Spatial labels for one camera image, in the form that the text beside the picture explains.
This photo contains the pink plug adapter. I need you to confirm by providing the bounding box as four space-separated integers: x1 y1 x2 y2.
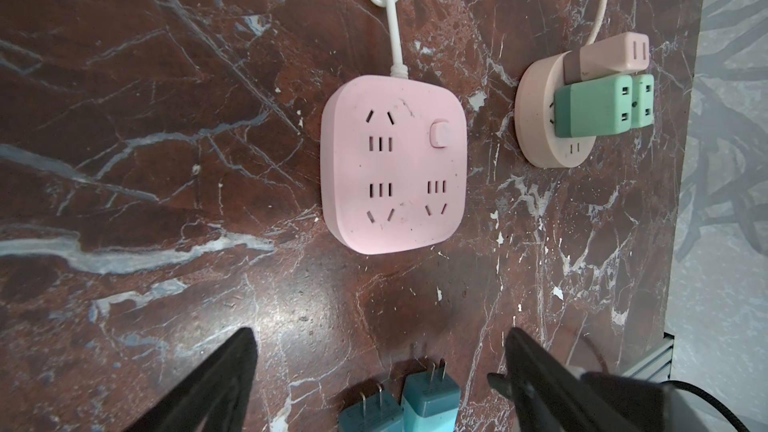
563 32 650 85

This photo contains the aluminium front rail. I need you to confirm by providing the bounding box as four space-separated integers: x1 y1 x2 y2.
622 333 674 383

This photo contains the green plug adapter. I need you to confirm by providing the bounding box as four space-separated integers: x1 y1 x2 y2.
554 75 633 138
631 74 655 129

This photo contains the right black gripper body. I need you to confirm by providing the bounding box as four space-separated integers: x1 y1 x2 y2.
485 369 691 432

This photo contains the pink square power strip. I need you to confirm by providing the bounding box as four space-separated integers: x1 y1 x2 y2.
320 75 468 255

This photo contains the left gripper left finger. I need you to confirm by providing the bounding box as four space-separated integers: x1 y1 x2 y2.
128 327 258 431

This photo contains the teal plug adapter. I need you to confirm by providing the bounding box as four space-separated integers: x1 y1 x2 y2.
401 359 461 432
337 379 404 432

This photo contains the beige round power strip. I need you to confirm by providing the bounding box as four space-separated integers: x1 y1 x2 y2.
514 53 596 168

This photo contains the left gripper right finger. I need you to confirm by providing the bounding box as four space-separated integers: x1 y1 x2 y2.
503 327 627 431

